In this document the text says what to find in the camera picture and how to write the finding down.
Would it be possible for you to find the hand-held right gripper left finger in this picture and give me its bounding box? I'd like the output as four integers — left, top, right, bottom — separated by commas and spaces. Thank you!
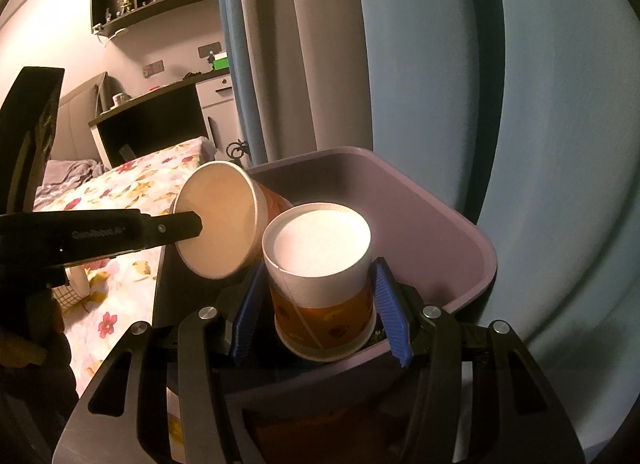
52, 259, 268, 464

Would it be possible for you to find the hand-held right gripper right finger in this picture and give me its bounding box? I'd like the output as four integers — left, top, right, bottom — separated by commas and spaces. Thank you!
370, 258, 586, 464

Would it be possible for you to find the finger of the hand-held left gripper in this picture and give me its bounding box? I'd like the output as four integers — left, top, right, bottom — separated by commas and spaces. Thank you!
141, 210, 204, 248

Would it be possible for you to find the white foam net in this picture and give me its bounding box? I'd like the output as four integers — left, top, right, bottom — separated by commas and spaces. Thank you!
51, 268, 92, 311

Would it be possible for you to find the grey plastic bin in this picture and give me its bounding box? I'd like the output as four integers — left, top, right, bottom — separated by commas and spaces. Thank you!
152, 146, 498, 464

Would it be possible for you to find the floral tablecloth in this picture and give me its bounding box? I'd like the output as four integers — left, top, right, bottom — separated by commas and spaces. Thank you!
32, 136, 218, 464

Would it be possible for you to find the grey striped duvet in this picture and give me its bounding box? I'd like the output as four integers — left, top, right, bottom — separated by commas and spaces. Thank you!
32, 159, 104, 211

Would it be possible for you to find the dark wooden desk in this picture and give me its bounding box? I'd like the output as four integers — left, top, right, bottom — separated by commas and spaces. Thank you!
89, 71, 236, 169

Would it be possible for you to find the white drawer cabinet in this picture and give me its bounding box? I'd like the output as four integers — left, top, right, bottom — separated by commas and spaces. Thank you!
195, 76, 242, 155

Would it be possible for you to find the grey padded headboard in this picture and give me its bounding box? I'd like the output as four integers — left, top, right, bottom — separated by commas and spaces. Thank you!
50, 71, 108, 165

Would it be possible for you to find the blue curtain panel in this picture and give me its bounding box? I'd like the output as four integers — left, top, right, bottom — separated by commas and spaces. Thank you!
215, 0, 267, 167
350, 0, 640, 450

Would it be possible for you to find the grey curtain panel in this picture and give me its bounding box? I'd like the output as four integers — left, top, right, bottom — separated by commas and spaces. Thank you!
235, 0, 373, 167

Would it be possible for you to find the white cable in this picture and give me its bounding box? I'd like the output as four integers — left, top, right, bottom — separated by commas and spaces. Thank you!
92, 26, 132, 45

